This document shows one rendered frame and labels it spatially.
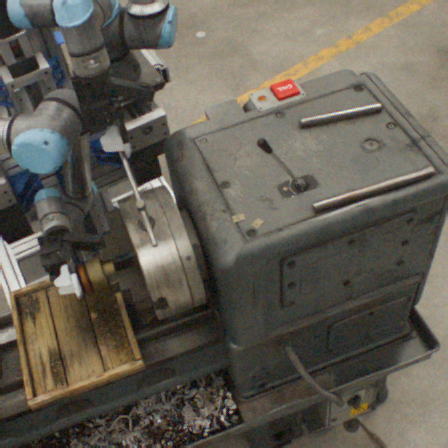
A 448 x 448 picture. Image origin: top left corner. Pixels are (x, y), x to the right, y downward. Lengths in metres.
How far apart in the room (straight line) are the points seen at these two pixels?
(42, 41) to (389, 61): 2.37
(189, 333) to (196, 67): 2.46
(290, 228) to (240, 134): 0.32
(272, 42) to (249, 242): 2.79
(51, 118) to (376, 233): 0.78
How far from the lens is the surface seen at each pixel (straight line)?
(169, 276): 1.39
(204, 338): 1.64
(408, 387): 2.55
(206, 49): 4.00
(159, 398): 1.92
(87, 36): 1.27
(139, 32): 1.76
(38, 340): 1.73
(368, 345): 1.97
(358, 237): 1.44
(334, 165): 1.45
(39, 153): 1.43
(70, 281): 1.52
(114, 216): 1.48
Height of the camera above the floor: 2.30
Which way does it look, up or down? 51 degrees down
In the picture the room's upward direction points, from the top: 11 degrees counter-clockwise
